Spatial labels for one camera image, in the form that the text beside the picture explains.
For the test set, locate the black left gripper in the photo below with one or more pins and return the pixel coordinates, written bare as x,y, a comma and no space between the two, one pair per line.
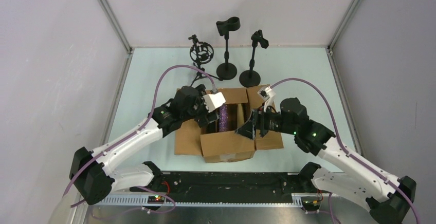
203,117

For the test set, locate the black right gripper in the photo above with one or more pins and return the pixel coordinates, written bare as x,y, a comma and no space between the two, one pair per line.
257,125

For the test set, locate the purple glitter microphone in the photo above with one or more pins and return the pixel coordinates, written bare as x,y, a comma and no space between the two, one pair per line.
223,125

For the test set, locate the brown cardboard box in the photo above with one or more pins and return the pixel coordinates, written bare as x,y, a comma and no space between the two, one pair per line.
215,146

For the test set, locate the black tripod shock mount stand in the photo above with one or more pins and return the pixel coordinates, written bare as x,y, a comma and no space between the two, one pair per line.
201,53

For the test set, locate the beige microphone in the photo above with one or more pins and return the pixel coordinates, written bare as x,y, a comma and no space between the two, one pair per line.
241,114

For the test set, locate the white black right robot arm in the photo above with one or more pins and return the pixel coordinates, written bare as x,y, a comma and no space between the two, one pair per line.
386,197

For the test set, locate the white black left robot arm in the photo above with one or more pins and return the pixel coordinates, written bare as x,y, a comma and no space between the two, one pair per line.
96,173

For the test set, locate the black round-base clip stand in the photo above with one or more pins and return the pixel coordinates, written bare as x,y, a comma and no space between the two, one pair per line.
227,70

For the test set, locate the black round-base clamp stand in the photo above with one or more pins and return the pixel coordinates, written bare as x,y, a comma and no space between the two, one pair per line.
251,78

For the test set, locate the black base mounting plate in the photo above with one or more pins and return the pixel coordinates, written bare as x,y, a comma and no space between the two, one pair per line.
233,187

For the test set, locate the right base circuit board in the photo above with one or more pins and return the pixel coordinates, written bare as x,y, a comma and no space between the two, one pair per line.
311,206

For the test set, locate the base circuit board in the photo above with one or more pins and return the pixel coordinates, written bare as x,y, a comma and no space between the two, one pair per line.
156,199
311,206

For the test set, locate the left base circuit board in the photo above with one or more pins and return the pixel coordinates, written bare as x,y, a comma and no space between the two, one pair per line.
156,199

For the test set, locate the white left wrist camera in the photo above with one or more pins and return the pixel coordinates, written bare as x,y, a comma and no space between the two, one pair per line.
214,101

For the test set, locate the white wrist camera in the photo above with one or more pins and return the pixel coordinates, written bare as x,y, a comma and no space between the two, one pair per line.
214,101
268,96

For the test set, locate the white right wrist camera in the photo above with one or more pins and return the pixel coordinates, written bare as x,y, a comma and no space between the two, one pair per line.
268,96

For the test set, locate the grey slotted cable duct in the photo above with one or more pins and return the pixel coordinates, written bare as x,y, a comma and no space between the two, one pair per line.
146,201

